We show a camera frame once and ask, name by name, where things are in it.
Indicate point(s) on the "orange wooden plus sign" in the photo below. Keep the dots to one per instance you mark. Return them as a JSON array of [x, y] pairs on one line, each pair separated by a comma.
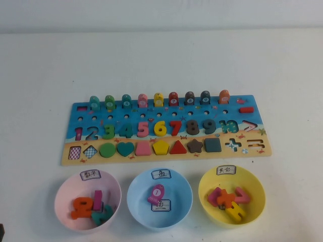
[[225, 197]]

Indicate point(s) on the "yellow wooden fish piece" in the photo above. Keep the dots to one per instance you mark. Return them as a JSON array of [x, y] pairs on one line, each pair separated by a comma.
[[158, 99]]

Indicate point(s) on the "red wooden fish piece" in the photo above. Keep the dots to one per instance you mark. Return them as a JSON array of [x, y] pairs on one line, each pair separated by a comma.
[[173, 99]]

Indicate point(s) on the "yellow wooden pentagon piece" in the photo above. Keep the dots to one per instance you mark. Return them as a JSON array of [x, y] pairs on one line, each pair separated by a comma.
[[160, 148]]

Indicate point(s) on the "pink wooden fish piece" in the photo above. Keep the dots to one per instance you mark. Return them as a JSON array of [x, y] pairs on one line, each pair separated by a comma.
[[142, 100]]

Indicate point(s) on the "colourful wooden puzzle board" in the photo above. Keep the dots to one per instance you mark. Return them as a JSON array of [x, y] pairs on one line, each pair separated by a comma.
[[133, 116]]

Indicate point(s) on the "red wooden triangle piece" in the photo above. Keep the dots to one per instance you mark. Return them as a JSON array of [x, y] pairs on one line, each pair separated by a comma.
[[178, 148]]

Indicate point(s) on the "pink wooden trapezoid piece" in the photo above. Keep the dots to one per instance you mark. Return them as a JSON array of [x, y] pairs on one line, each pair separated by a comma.
[[143, 149]]

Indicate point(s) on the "brown wooden fish piece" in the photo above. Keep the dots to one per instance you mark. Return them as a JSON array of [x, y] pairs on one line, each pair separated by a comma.
[[189, 98]]

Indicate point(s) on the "teal wooden fish piece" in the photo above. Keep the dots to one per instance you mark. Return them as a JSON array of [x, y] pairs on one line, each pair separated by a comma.
[[94, 103], [126, 101]]

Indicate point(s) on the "brown wooden star piece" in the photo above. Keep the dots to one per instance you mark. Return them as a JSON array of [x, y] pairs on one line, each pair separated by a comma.
[[195, 146]]

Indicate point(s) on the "teal wooden heart piece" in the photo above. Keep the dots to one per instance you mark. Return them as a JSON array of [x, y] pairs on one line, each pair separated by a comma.
[[125, 148]]

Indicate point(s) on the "dark blue wooden fish piece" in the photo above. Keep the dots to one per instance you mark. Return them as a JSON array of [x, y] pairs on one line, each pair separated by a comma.
[[205, 97]]

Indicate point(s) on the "rim label on blue bowl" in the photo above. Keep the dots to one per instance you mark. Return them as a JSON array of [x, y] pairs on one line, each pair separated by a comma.
[[161, 174]]

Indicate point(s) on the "green wooden fish piece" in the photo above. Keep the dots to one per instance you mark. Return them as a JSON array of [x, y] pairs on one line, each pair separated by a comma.
[[109, 103]]

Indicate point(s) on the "dark blue wooden square piece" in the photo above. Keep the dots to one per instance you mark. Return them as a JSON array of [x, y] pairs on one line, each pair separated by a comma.
[[213, 145]]

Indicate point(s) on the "green wooden circle piece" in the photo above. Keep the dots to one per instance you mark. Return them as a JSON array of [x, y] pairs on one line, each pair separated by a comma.
[[107, 150]]

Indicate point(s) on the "orange wooden fish piece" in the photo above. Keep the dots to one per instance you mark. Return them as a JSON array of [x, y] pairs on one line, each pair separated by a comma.
[[224, 97]]

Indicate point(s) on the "magenta wooden fish piece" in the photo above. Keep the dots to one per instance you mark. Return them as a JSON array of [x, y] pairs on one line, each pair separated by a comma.
[[156, 193]]

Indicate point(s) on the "rim label on yellow bowl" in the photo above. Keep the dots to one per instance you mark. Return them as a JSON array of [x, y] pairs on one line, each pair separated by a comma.
[[226, 170]]

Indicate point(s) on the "inside label of blue bowl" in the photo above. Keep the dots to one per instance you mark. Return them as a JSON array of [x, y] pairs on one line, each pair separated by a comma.
[[164, 205]]

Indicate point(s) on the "paper label on pink bowl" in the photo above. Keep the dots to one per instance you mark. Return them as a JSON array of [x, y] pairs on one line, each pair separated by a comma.
[[90, 175]]

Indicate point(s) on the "magenta wooden rectangle piece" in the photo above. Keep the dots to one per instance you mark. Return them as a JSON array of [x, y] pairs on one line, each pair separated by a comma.
[[213, 196]]

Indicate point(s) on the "blue plastic bowl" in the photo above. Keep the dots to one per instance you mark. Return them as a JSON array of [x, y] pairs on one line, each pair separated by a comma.
[[141, 214]]

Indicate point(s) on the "pink plastic bowl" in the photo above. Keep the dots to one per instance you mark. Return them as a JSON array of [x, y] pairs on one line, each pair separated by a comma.
[[75, 186]]

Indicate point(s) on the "yellow plastic bowl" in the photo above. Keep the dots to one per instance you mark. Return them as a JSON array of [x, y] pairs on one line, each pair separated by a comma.
[[255, 186]]

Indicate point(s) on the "yellow wooden number six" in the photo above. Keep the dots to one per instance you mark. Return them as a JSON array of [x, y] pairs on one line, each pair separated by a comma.
[[159, 131]]

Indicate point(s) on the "red wooden number seven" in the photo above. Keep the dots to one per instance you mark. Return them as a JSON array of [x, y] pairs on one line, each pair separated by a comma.
[[176, 127]]

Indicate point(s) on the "pink wooden number five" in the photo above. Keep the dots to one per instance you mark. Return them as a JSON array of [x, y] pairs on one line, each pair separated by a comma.
[[143, 129]]

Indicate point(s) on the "brown wooden number eight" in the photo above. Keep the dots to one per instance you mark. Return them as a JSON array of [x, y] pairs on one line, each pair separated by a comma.
[[193, 127]]

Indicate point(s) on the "teal wooden number four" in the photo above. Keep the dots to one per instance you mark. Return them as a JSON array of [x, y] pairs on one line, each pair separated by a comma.
[[127, 131]]

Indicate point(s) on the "dark blue wooden number nine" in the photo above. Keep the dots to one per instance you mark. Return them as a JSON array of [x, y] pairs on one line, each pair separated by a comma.
[[212, 124]]

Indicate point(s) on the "green wooden number three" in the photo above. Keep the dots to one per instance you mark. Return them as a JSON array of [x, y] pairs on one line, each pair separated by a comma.
[[109, 131]]

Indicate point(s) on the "red wooden minus sign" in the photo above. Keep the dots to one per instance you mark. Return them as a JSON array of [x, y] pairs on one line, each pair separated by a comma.
[[246, 110]]

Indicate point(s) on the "magenta wooden number one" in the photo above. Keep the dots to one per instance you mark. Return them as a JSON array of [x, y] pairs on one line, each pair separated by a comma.
[[97, 200]]

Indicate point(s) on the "teal wooden number two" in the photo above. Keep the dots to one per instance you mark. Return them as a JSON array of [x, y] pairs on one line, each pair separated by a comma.
[[102, 215]]

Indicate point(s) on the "pink wooden greater-than sign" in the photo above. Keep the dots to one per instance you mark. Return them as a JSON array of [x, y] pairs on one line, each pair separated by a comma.
[[242, 197]]

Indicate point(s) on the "yellow wooden equals sign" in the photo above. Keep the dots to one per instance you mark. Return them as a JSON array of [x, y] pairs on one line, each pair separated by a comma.
[[236, 213]]

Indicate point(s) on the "orange wooden number ten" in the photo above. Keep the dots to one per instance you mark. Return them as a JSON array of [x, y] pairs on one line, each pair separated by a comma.
[[82, 209]]

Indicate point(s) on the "black object at table edge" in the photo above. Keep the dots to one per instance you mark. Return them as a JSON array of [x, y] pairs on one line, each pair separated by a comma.
[[1, 233]]

